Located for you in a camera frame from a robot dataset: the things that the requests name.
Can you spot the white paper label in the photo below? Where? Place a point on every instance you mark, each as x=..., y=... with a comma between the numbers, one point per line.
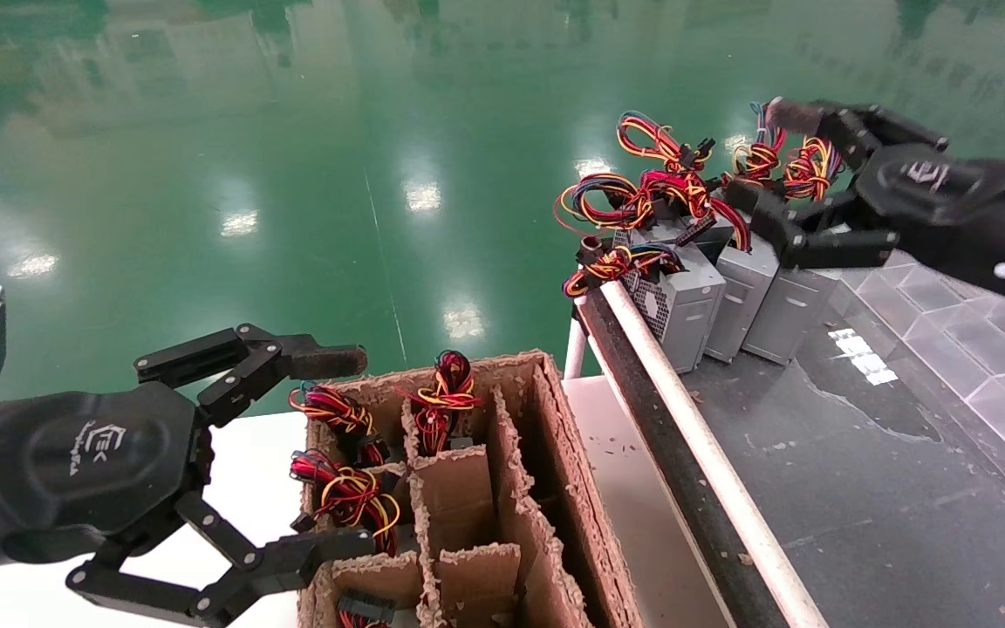
x=856, y=349

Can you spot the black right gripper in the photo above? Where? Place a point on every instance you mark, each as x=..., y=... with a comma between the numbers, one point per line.
x=965, y=218

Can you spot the clear acrylic divider tray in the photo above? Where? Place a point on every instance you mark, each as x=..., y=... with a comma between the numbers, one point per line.
x=947, y=349

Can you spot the grey power supply mesh fan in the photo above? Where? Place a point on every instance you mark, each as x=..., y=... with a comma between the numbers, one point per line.
x=686, y=310

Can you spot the white frame leg pipe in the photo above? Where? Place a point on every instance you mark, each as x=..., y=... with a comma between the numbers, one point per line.
x=574, y=349

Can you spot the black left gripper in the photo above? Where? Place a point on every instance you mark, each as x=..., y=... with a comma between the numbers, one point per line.
x=75, y=462

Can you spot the black pipe end joint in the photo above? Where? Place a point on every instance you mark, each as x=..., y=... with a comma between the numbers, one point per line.
x=590, y=250

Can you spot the long white frame pipe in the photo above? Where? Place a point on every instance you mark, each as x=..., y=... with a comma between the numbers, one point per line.
x=703, y=440

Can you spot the brown cardboard divider box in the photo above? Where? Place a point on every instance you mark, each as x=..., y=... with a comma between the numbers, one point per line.
x=555, y=488

